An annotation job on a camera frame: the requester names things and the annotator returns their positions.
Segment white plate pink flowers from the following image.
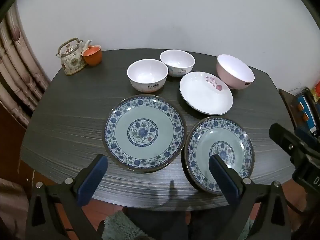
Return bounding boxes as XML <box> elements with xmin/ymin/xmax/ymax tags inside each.
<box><xmin>179</xmin><ymin>71</ymin><xmax>233</xmax><ymax>116</ymax></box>

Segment pink bowl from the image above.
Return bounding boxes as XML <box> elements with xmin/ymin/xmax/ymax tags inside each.
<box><xmin>216</xmin><ymin>54</ymin><xmax>255</xmax><ymax>90</ymax></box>

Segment green fuzzy cloth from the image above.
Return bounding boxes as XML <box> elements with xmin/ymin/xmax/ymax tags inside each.
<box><xmin>102</xmin><ymin>210</ymin><xmax>157</xmax><ymax>240</ymax></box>

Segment pinkish grey cloth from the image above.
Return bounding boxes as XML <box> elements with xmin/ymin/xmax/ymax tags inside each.
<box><xmin>0</xmin><ymin>177</ymin><xmax>30</xmax><ymax>240</ymax></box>

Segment white bowl bluish outside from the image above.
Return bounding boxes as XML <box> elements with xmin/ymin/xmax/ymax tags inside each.
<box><xmin>160</xmin><ymin>49</ymin><xmax>195</xmax><ymax>77</ymax></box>

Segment blue box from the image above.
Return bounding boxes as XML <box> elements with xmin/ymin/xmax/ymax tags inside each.
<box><xmin>297</xmin><ymin>94</ymin><xmax>318</xmax><ymax>133</ymax></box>

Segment person's dark pants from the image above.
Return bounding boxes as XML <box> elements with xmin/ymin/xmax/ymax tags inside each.
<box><xmin>125</xmin><ymin>204</ymin><xmax>250</xmax><ymax>240</ymax></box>

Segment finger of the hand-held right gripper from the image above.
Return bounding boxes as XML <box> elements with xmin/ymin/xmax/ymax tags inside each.
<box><xmin>269</xmin><ymin>123</ymin><xmax>307</xmax><ymax>159</ymax></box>
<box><xmin>294</xmin><ymin>127</ymin><xmax>320</xmax><ymax>148</ymax></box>

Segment white bowl pinkish print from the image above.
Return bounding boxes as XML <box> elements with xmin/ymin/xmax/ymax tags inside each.
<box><xmin>127</xmin><ymin>58</ymin><xmax>168</xmax><ymax>92</ymax></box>

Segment patterned beige curtain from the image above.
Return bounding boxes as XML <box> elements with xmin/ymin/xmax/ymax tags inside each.
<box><xmin>0</xmin><ymin>5</ymin><xmax>50</xmax><ymax>128</ymax></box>

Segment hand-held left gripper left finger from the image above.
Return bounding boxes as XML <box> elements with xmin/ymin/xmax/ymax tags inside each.
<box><xmin>25</xmin><ymin>154</ymin><xmax>109</xmax><ymax>240</ymax></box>

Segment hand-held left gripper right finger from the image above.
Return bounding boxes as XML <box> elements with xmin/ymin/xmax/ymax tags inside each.
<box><xmin>208</xmin><ymin>154</ymin><xmax>293</xmax><ymax>240</ymax></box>

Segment wooden side cabinet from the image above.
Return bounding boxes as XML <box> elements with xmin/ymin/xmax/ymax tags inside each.
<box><xmin>279</xmin><ymin>80</ymin><xmax>320</xmax><ymax>140</ymax></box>

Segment blue floral rimmed plate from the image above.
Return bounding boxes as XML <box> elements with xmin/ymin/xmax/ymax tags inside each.
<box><xmin>183</xmin><ymin>116</ymin><xmax>255</xmax><ymax>196</ymax></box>
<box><xmin>103</xmin><ymin>94</ymin><xmax>187</xmax><ymax>173</ymax></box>

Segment floral ceramic teapot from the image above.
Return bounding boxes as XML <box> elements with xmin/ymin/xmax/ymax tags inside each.
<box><xmin>55</xmin><ymin>38</ymin><xmax>93</xmax><ymax>75</ymax></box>

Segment orange tea cup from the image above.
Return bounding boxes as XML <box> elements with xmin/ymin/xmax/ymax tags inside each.
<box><xmin>81</xmin><ymin>44</ymin><xmax>103</xmax><ymax>67</ymax></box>

